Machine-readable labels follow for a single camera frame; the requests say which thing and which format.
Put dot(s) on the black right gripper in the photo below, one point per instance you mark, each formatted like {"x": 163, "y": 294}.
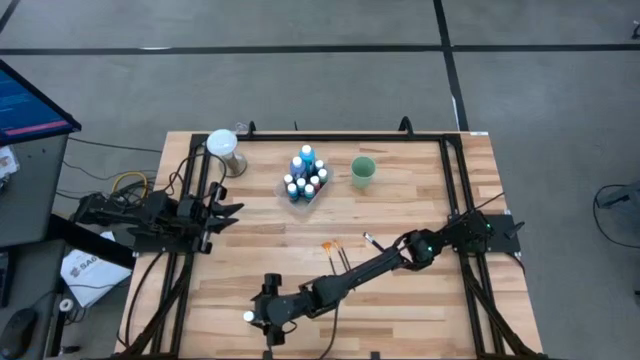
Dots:
{"x": 277, "y": 307}

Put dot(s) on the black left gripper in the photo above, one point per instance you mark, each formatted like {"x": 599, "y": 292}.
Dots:
{"x": 195, "y": 215}

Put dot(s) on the cerulean blue paint bottle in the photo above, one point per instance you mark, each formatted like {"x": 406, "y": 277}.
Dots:
{"x": 248, "y": 316}

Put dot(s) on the small blue paint bottle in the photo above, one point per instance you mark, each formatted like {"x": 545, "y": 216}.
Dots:
{"x": 292, "y": 189}
{"x": 318, "y": 164}

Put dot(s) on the small dark red paint bottle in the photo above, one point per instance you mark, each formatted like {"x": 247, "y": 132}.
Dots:
{"x": 288, "y": 178}

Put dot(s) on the small teal paint bottle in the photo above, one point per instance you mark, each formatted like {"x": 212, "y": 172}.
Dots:
{"x": 301, "y": 182}
{"x": 309, "y": 190}

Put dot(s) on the orange fan paint brush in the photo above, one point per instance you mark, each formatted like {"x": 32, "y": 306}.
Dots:
{"x": 327, "y": 246}

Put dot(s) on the large light blue paint bottle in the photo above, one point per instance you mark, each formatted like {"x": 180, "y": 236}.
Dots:
{"x": 306, "y": 151}

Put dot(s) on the small green paint bottle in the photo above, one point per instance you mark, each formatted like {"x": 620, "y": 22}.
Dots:
{"x": 323, "y": 174}

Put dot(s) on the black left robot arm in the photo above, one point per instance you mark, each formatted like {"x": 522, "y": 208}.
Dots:
{"x": 150, "y": 215}

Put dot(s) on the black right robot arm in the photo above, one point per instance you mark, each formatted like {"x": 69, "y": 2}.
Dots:
{"x": 360, "y": 272}

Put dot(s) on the thin orange tip paint brush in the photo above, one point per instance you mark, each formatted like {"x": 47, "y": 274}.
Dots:
{"x": 344, "y": 258}

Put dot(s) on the white dome lamp metal base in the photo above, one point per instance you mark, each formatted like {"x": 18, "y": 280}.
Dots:
{"x": 221, "y": 142}

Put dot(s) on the clear plastic container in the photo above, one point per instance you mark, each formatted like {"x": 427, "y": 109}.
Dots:
{"x": 300, "y": 206}

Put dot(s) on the black table clamp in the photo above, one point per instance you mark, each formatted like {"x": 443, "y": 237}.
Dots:
{"x": 406, "y": 125}
{"x": 251, "y": 129}

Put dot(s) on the black brush silver ferrule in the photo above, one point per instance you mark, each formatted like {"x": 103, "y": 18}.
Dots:
{"x": 369, "y": 236}

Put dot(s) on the white paper bag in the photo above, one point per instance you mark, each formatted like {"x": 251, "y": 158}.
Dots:
{"x": 92, "y": 275}

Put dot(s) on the green plastic cup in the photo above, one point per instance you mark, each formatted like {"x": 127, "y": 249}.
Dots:
{"x": 363, "y": 172}

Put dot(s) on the white tape roll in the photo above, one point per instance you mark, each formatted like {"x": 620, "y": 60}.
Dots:
{"x": 62, "y": 305}

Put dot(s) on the grey desk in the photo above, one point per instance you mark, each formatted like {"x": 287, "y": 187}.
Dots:
{"x": 30, "y": 190}

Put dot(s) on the printed paper sheet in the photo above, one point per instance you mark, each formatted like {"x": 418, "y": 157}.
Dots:
{"x": 7, "y": 162}

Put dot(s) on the blue screen computer monitor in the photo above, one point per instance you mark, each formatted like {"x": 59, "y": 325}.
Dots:
{"x": 25, "y": 107}

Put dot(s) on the black computer mouse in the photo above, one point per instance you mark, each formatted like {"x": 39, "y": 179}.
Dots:
{"x": 17, "y": 330}

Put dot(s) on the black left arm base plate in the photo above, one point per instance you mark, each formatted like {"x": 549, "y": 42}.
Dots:
{"x": 165, "y": 246}

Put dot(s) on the black aluminium table frame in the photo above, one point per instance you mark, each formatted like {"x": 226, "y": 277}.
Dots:
{"x": 350, "y": 137}

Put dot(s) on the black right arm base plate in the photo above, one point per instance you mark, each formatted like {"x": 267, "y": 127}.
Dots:
{"x": 505, "y": 240}

